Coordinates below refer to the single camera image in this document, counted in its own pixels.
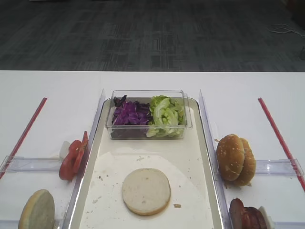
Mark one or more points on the meat patty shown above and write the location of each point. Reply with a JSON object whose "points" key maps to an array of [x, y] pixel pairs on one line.
{"points": [[236, 209], [252, 218]]}

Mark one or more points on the white block by tomato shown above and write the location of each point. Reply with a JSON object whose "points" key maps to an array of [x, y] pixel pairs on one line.
{"points": [[63, 152]]}

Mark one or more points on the tomato slice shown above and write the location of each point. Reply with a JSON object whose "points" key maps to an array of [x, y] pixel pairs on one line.
{"points": [[66, 170], [80, 153]]}

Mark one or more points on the left red straw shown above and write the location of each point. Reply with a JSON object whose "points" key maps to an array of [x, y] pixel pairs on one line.
{"points": [[22, 137]]}

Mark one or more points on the bun bottom on tray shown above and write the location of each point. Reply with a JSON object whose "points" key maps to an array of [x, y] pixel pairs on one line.
{"points": [[146, 191]]}

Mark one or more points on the rear meat patty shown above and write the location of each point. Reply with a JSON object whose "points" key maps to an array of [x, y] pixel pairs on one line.
{"points": [[252, 218]]}

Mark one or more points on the green lettuce pile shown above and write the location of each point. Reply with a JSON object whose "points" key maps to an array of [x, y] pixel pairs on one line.
{"points": [[167, 115]]}

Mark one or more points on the sesame bun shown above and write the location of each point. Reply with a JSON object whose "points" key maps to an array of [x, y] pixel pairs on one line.
{"points": [[230, 157], [249, 166]]}

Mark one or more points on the white block by patties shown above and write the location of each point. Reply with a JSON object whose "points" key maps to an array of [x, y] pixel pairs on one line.
{"points": [[268, 220]]}

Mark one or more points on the clear plastic salad box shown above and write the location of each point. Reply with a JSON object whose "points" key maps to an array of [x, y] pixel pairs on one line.
{"points": [[144, 96]]}

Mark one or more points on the right red straw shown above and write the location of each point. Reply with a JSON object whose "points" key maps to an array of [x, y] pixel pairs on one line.
{"points": [[283, 143]]}

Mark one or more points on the front sesame bun top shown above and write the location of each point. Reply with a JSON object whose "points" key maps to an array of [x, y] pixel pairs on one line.
{"points": [[230, 157]]}

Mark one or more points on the front meat patty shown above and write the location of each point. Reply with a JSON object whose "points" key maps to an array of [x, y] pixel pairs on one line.
{"points": [[236, 209]]}

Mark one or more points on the front tomato slice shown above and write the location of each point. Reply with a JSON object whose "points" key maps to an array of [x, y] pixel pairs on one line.
{"points": [[66, 170]]}

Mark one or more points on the cream metal tray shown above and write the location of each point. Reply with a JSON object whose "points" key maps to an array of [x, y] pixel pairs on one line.
{"points": [[185, 162]]}

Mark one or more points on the clear rail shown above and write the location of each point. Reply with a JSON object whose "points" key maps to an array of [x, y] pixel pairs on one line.
{"points": [[25, 164], [282, 167]]}

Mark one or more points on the purple cabbage shreds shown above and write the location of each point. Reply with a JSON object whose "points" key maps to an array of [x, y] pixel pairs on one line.
{"points": [[130, 113]]}

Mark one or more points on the right upper clear rail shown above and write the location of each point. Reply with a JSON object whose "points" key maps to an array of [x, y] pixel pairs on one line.
{"points": [[282, 167]]}

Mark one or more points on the left upper clear rail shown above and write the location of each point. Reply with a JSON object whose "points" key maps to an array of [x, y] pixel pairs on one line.
{"points": [[25, 164]]}

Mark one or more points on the right long clear divider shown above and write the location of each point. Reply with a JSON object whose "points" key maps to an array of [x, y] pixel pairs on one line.
{"points": [[217, 180]]}

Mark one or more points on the rear sesame bun top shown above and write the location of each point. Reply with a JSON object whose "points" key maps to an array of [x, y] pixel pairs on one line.
{"points": [[249, 166]]}

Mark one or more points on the back tomato slice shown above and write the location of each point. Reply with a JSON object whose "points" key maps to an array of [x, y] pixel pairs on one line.
{"points": [[80, 153]]}

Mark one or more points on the red straw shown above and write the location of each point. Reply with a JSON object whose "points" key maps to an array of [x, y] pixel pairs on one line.
{"points": [[22, 137], [283, 143]]}

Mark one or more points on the upright bun half left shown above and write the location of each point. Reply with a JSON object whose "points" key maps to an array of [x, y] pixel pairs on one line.
{"points": [[39, 211]]}

